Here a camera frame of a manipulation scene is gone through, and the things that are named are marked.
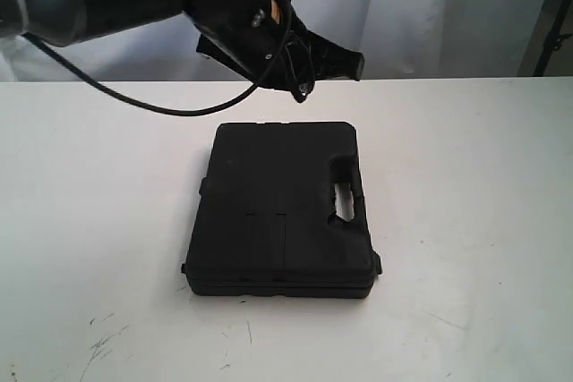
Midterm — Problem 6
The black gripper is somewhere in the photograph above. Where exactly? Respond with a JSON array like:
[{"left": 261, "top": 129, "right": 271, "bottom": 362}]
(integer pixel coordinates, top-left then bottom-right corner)
[{"left": 185, "top": 0, "right": 363, "bottom": 91}]

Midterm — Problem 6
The black plastic tool case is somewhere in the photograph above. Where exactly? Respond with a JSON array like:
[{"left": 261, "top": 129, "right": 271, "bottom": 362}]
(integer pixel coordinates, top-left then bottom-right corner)
[{"left": 182, "top": 122, "right": 382, "bottom": 299}]

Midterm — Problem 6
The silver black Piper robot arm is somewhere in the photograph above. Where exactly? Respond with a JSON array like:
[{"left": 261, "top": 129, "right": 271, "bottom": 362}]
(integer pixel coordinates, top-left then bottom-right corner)
[{"left": 1, "top": 0, "right": 364, "bottom": 93}]

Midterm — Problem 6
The white backdrop curtain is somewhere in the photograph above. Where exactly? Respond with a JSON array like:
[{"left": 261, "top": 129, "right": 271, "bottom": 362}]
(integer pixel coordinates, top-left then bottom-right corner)
[{"left": 0, "top": 0, "right": 552, "bottom": 83}]

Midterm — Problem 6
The dark tripod stand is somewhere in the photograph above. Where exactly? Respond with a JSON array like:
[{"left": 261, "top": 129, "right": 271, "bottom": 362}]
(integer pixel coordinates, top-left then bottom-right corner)
[{"left": 533, "top": 0, "right": 572, "bottom": 77}]

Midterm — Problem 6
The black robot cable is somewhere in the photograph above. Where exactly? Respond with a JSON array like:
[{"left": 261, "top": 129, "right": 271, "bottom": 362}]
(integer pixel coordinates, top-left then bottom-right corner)
[{"left": 21, "top": 0, "right": 314, "bottom": 118}]

